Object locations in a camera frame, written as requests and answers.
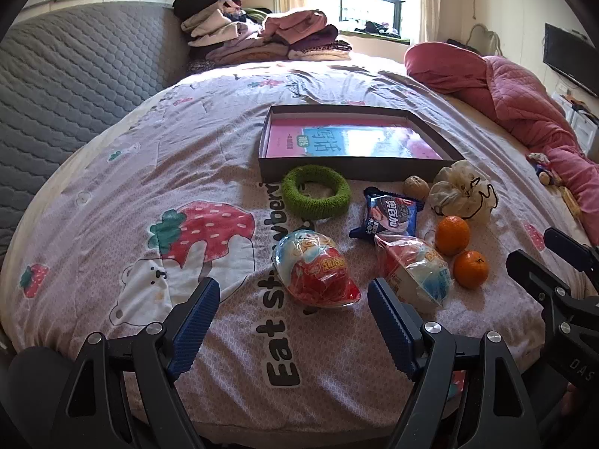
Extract white wire chair back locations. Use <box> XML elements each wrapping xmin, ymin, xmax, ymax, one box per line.
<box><xmin>468</xmin><ymin>23</ymin><xmax>504</xmax><ymax>57</ymax></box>

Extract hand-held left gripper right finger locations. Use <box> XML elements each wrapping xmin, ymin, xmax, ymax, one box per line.
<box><xmin>367</xmin><ymin>278</ymin><xmax>548</xmax><ymax>449</ymax></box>

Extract red egg-shaped toy pack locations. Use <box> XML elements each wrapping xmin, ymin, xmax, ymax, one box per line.
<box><xmin>272</xmin><ymin>229</ymin><xmax>362</xmax><ymax>308</ymax></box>

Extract grey quilted headboard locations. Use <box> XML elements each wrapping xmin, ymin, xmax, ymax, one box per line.
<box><xmin>0</xmin><ymin>2</ymin><xmax>192</xmax><ymax>253</ymax></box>

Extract white egg-shaped toy pack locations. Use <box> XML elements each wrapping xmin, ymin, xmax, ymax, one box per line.
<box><xmin>374</xmin><ymin>233</ymin><xmax>454</xmax><ymax>312</ymax></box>

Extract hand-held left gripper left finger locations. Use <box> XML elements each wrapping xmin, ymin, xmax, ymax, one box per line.
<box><xmin>51</xmin><ymin>277</ymin><xmax>222</xmax><ymax>449</ymax></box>

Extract pink quilted comforter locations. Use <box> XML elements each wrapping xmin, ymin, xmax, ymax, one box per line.
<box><xmin>405</xmin><ymin>42</ymin><xmax>599</xmax><ymax>232</ymax></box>

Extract cream mesh pouch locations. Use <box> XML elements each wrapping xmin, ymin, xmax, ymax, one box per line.
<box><xmin>429</xmin><ymin>160</ymin><xmax>498</xmax><ymax>222</ymax></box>

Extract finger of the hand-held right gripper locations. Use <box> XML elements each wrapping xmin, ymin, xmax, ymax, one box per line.
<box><xmin>545</xmin><ymin>227</ymin><xmax>599</xmax><ymax>274</ymax></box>
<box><xmin>506</xmin><ymin>249</ymin><xmax>586</xmax><ymax>309</ymax></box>

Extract person's right hand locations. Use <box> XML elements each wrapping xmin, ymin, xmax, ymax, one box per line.
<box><xmin>565</xmin><ymin>382</ymin><xmax>591</xmax><ymax>415</ymax></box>

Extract black garment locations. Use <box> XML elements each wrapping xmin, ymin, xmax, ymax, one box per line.
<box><xmin>173</xmin><ymin>0</ymin><xmax>241</xmax><ymax>22</ymax></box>

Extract grey cardboard box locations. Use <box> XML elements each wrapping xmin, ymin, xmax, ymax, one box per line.
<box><xmin>258</xmin><ymin>105</ymin><xmax>466</xmax><ymax>182</ymax></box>

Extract leopard print garment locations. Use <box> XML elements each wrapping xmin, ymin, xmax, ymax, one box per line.
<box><xmin>299</xmin><ymin>40</ymin><xmax>352</xmax><ymax>54</ymax></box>

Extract green knitted ring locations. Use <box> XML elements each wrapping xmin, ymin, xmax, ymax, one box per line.
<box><xmin>282</xmin><ymin>166</ymin><xmax>352</xmax><ymax>220</ymax></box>

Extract white drawer unit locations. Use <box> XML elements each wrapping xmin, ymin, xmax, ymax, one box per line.
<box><xmin>559</xmin><ymin>94</ymin><xmax>599</xmax><ymax>155</ymax></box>

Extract strawberry bear printed blanket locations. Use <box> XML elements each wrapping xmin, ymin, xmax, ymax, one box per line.
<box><xmin>0</xmin><ymin>58</ymin><xmax>599</xmax><ymax>449</ymax></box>

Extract lavender folded garment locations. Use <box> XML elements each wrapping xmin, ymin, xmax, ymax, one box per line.
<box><xmin>206</xmin><ymin>37</ymin><xmax>291</xmax><ymax>64</ymax></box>

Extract dark purple folded garment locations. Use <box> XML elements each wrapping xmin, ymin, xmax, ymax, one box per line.
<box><xmin>288</xmin><ymin>25</ymin><xmax>340</xmax><ymax>52</ymax></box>

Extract dark bag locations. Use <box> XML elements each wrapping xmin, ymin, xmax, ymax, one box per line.
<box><xmin>444</xmin><ymin>38</ymin><xmax>483</xmax><ymax>54</ymax></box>

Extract orange tangerine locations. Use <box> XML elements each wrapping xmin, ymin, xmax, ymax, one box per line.
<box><xmin>453</xmin><ymin>250</ymin><xmax>490</xmax><ymax>289</ymax></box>
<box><xmin>436</xmin><ymin>215</ymin><xmax>471</xmax><ymax>256</ymax></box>

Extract black television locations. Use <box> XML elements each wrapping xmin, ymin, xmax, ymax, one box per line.
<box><xmin>543</xmin><ymin>23</ymin><xmax>599</xmax><ymax>99</ymax></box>

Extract blue snack packet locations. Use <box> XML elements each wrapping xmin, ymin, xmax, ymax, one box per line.
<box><xmin>349</xmin><ymin>187</ymin><xmax>425</xmax><ymax>244</ymax></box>

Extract dark clothes on windowsill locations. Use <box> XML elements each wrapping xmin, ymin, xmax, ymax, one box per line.
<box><xmin>356</xmin><ymin>21</ymin><xmax>403</xmax><ymax>38</ymax></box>

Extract beige garment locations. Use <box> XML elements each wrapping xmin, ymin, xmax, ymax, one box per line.
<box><xmin>182</xmin><ymin>2</ymin><xmax>263</xmax><ymax>48</ymax></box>

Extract pink folded garment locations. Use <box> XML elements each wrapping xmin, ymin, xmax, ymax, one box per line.
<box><xmin>259</xmin><ymin>9</ymin><xmax>331</xmax><ymax>45</ymax></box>

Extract cream folded garment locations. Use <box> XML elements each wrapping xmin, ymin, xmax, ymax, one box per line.
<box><xmin>288</xmin><ymin>49</ymin><xmax>352</xmax><ymax>61</ymax></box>

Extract beige bed sheet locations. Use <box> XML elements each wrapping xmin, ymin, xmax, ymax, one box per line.
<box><xmin>449</xmin><ymin>94</ymin><xmax>595</xmax><ymax>291</ymax></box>

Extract green windowsill cloth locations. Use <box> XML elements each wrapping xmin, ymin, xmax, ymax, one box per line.
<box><xmin>339</xmin><ymin>30</ymin><xmax>419</xmax><ymax>45</ymax></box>

